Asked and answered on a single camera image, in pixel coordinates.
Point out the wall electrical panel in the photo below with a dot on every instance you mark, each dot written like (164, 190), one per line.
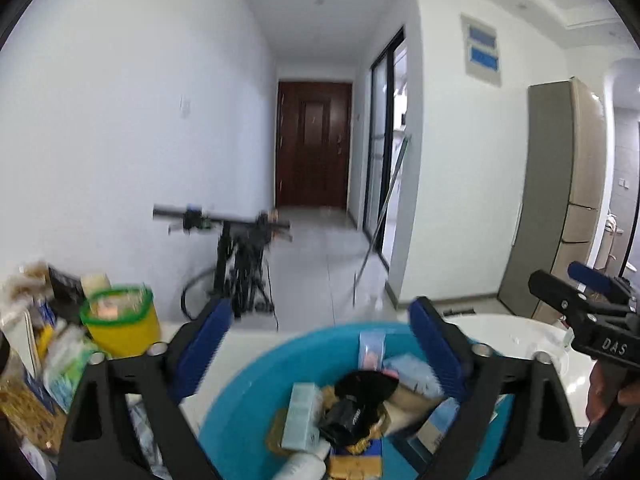
(481, 51)

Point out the person's right hand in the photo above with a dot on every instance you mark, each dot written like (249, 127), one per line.
(598, 388)

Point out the metal mop pole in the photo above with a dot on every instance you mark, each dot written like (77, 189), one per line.
(382, 215)

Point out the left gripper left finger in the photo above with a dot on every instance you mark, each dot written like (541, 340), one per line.
(182, 368)

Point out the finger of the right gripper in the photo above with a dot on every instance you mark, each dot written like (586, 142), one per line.
(591, 278)

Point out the cream square box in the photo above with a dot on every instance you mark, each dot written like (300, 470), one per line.
(405, 408)

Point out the black cat paw plush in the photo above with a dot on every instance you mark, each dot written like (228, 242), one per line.
(368, 388)

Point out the gold blue foil packet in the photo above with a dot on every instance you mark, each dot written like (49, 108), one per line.
(363, 466)

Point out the pale green tall carton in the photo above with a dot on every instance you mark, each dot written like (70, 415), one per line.
(301, 433)

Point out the gold glitter bag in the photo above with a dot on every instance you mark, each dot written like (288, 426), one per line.
(40, 422)

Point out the white small bottle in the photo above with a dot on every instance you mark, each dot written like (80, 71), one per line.
(302, 466)

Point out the yellow bucket green rim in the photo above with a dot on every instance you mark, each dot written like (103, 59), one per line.
(122, 320)

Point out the black folding bicycle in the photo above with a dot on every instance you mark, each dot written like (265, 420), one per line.
(240, 273)

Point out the black zeesea box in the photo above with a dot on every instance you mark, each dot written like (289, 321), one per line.
(347, 422)

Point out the brown flat pouch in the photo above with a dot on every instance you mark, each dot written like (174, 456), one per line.
(273, 438)

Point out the black bag on floor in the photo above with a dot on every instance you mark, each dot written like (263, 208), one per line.
(454, 312)

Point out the large blue plastic basin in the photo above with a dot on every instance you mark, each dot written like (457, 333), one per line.
(236, 426)

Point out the green floral tissue box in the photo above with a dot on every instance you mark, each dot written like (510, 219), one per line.
(66, 360)

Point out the grey beige refrigerator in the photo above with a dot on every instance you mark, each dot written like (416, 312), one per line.
(564, 180)

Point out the dark wooden door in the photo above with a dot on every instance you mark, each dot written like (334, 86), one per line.
(312, 145)

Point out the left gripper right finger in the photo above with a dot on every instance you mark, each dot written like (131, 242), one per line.
(468, 373)

